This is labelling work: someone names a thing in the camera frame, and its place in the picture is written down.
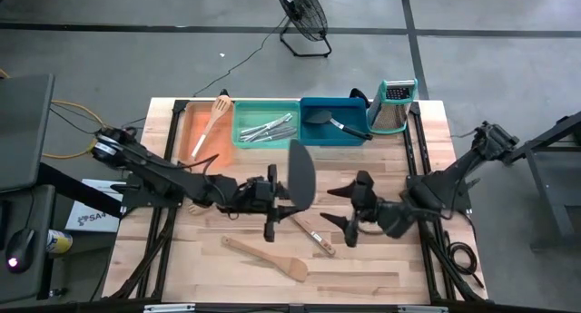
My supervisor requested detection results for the wooden slotted spoon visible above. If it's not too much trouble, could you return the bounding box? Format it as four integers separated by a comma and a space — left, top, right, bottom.
190, 94, 232, 161

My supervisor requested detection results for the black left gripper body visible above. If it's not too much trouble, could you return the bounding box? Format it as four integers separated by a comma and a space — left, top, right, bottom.
235, 164, 279, 242

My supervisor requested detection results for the dark grey side desk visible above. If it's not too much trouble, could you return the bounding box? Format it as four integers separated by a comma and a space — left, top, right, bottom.
0, 184, 56, 304

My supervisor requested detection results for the black square-head spatula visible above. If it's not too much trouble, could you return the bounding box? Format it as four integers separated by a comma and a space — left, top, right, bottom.
303, 108, 374, 142

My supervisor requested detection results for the black oval-head spatula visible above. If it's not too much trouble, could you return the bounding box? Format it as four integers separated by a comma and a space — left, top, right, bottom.
288, 139, 317, 213

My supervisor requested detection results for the black floor fan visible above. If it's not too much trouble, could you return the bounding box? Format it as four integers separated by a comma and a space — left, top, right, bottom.
272, 0, 333, 59

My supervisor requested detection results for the wooden spoon with white label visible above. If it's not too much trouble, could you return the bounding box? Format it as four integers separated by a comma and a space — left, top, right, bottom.
289, 214, 338, 258

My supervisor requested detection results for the blue plastic bin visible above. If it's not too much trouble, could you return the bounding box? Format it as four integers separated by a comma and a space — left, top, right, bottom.
299, 97, 371, 148

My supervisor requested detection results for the orange plastic bin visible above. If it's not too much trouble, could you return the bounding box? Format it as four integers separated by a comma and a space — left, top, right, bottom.
177, 99, 237, 167

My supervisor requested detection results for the black stand bar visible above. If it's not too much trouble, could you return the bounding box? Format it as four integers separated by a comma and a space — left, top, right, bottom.
37, 161, 124, 220

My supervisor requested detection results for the grey metal side table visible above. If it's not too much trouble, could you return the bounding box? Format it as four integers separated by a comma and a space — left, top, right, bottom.
500, 111, 581, 237

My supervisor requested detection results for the metal box grater teal handle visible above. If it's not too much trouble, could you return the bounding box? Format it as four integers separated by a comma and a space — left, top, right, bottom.
366, 79, 419, 136

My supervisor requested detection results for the black computer mouse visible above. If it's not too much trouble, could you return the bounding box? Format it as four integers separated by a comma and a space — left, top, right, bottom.
5, 228, 36, 274

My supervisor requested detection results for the dark grey panel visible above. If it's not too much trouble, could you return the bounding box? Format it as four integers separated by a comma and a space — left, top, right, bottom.
0, 73, 55, 194

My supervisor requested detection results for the wooden spatula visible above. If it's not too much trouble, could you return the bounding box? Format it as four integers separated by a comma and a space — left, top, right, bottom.
221, 235, 310, 284

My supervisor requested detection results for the white printed cardboard box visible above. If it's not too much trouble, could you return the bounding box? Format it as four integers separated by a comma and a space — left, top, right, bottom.
64, 178, 128, 234

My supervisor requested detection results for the coiled dark cable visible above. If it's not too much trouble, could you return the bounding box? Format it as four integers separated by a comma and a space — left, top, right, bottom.
442, 230, 486, 290

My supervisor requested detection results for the silver edge bracket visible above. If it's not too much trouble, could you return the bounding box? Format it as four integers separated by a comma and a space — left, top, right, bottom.
396, 305, 449, 313
143, 303, 197, 313

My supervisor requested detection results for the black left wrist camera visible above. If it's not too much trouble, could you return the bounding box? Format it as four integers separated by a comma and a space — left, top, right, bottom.
247, 176, 273, 200

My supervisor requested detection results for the black fan power cable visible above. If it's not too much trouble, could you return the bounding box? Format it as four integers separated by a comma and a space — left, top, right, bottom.
192, 15, 290, 99

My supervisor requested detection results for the yellow and white can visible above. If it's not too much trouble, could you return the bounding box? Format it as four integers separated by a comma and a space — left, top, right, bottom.
46, 230, 74, 254

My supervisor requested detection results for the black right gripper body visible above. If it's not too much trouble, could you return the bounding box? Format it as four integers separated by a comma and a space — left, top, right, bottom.
345, 185, 387, 248

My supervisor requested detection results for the yellow floor cable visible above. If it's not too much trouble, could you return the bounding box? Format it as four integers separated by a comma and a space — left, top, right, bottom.
0, 67, 108, 160

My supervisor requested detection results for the mint green plastic bin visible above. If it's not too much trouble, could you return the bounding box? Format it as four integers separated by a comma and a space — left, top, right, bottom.
231, 99, 301, 150

